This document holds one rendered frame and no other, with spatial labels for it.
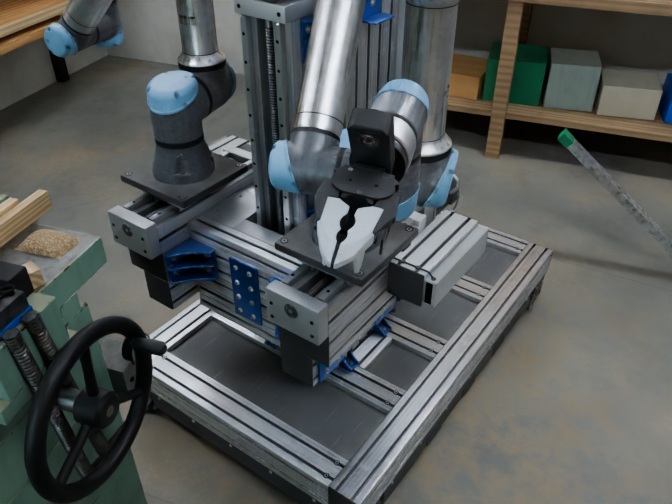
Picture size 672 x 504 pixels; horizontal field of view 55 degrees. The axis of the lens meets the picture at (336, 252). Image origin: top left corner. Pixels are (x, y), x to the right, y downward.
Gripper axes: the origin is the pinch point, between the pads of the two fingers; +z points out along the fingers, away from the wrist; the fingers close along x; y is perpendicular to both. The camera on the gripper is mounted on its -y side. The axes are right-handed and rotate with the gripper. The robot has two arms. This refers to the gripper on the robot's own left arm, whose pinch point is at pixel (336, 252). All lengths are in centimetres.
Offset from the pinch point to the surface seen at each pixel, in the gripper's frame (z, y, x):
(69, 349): 0.9, 30.3, 36.8
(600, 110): -264, 119, -69
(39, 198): -35, 39, 68
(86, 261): -25, 42, 53
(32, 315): -2, 30, 45
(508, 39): -256, 88, -17
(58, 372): 4.4, 31.0, 36.4
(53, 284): -16, 40, 53
